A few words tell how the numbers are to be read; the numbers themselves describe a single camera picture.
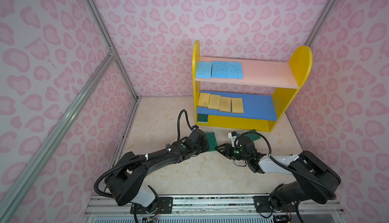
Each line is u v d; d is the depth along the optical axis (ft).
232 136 2.71
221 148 2.70
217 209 2.39
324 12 2.52
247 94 4.04
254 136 2.65
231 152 2.51
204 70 2.46
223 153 2.56
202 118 3.39
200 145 2.27
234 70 2.47
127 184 1.39
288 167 1.56
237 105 3.06
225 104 3.12
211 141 2.87
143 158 1.54
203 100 3.23
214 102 3.15
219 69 2.46
